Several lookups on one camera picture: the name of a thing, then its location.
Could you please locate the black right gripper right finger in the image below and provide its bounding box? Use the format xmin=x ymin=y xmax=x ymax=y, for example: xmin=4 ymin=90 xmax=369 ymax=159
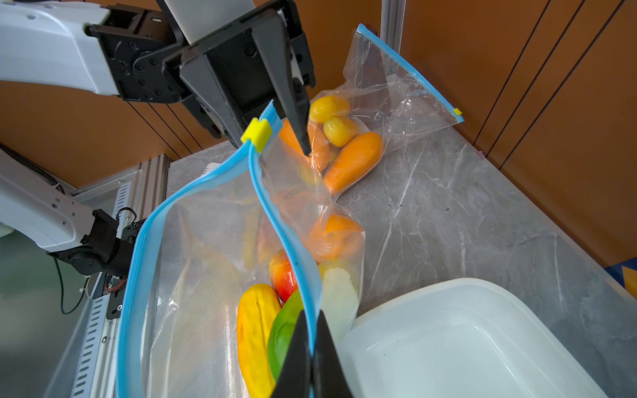
xmin=312 ymin=311 xmax=353 ymax=398

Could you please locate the green yellow mango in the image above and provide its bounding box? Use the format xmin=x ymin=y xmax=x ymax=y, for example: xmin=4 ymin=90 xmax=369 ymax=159
xmin=267 ymin=290 xmax=304 ymax=381

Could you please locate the clear zip-top bag blue zipper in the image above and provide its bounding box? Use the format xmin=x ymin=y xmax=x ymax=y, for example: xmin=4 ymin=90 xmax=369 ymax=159
xmin=280 ymin=25 xmax=463 ymax=194

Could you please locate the red apple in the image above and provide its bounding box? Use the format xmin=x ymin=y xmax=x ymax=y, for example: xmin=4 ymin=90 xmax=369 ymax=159
xmin=269 ymin=250 xmax=298 ymax=303

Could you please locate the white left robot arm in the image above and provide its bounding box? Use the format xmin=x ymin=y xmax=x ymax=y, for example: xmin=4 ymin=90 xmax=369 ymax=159
xmin=1 ymin=1 xmax=315 ymax=154

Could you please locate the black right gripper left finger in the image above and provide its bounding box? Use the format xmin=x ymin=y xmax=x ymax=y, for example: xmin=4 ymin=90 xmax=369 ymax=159
xmin=271 ymin=311 xmax=314 ymax=398

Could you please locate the spare clear zip-top bag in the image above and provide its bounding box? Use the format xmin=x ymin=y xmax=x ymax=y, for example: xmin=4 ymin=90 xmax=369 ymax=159
xmin=116 ymin=105 xmax=365 ymax=397

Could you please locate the aluminium front rail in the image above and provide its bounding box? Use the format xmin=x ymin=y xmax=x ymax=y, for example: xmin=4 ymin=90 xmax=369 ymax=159
xmin=71 ymin=155 xmax=170 ymax=397

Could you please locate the white fruit bowl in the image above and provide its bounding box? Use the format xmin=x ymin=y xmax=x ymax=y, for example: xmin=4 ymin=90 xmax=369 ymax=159
xmin=338 ymin=278 xmax=603 ymax=397

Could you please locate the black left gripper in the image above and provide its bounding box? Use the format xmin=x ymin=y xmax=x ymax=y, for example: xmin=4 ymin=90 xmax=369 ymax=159
xmin=165 ymin=1 xmax=315 ymax=156

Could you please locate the yellow orange mango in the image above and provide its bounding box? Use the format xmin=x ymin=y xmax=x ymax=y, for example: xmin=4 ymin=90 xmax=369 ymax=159
xmin=310 ymin=95 xmax=350 ymax=124
xmin=237 ymin=284 xmax=281 ymax=397

